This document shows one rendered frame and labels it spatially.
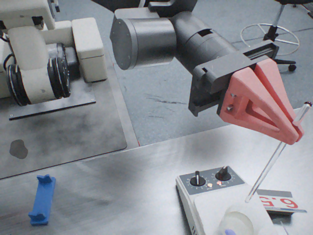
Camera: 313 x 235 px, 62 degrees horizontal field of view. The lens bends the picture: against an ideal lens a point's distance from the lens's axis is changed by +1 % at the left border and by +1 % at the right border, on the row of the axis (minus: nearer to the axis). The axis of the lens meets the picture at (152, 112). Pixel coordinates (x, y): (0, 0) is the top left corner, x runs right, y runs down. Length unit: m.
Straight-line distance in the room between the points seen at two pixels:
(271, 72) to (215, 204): 0.29
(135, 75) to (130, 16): 1.70
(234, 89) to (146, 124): 1.42
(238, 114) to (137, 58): 0.13
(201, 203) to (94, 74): 1.02
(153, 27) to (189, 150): 0.42
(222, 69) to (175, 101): 1.56
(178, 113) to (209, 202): 1.27
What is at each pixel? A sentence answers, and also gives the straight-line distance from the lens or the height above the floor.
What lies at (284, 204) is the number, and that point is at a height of 0.78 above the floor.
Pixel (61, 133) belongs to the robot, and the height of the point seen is 0.36.
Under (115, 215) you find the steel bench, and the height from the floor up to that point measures 0.75.
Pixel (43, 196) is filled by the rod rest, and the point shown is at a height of 0.76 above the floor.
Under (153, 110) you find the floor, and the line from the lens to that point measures 1.75.
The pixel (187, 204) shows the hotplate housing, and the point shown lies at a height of 0.80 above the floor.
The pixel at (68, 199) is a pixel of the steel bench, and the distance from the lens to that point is 0.62.
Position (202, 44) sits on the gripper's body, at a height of 1.13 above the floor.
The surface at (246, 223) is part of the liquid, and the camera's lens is 0.46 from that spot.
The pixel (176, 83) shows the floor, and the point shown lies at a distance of 1.95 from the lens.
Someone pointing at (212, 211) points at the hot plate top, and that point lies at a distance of 0.50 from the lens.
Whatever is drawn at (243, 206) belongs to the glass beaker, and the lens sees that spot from 0.45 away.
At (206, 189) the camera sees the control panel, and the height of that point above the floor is 0.81.
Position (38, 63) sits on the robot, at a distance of 1.10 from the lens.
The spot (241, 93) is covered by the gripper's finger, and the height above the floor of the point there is 1.12.
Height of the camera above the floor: 1.29
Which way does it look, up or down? 48 degrees down
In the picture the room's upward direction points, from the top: 1 degrees clockwise
